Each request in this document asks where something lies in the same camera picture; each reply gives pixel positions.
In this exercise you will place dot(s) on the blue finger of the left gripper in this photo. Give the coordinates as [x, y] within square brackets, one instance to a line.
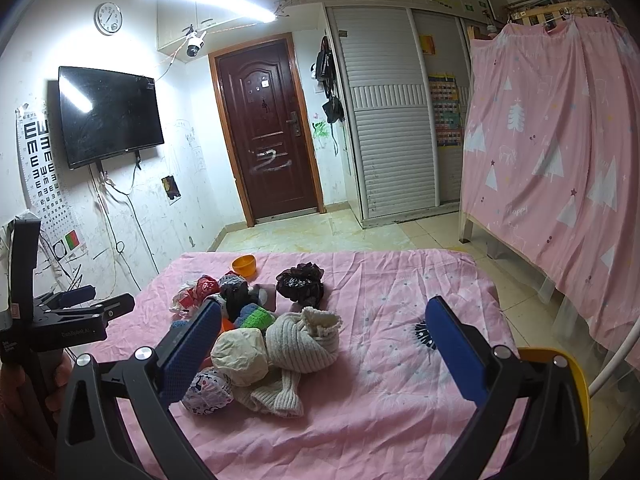
[70, 298]
[111, 308]

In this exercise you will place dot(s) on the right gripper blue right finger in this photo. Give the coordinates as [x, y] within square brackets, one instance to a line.
[462, 347]

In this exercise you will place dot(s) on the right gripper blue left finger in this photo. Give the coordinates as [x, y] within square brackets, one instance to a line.
[183, 349]

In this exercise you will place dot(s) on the patterned white cloth ball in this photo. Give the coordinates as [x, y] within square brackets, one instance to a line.
[210, 391]

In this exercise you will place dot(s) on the green knitted item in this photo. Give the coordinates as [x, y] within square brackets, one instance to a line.
[255, 317]

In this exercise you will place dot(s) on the cream knitted cloth bundle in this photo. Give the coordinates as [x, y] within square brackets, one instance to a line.
[298, 343]

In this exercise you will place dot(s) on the black cloth ball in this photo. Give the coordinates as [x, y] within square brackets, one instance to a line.
[302, 284]

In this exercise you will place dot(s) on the red cloth item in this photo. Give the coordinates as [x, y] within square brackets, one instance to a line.
[192, 295]

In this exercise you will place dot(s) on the black and white cloth pile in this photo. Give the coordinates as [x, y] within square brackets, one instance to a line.
[237, 293]

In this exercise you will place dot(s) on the person left hand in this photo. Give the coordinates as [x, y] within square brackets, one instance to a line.
[24, 415]

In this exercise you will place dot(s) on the pink bed sheet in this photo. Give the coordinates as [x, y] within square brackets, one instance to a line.
[348, 390]

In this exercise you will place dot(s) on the small orange plastic bowl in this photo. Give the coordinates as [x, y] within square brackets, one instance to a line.
[245, 266]

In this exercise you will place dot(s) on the eye chart poster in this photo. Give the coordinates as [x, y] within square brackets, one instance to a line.
[44, 192]

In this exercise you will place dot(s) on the pink tree pattern curtain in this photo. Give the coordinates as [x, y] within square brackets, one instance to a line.
[551, 161]

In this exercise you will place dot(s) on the dark brown wooden door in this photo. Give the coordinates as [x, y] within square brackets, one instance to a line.
[264, 121]

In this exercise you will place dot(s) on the white louvered wardrobe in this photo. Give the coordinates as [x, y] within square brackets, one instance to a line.
[394, 169]

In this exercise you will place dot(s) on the black hanging bags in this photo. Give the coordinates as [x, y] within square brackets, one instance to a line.
[325, 73]

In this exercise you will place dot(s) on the wall mounted black television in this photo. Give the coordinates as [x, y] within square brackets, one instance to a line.
[104, 114]

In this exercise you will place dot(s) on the white security camera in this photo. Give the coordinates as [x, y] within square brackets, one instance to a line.
[194, 41]

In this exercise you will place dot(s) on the round white wall clock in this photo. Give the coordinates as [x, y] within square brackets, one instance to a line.
[108, 18]

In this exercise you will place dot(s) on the colourful wall chart poster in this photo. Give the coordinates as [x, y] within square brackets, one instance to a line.
[446, 108]

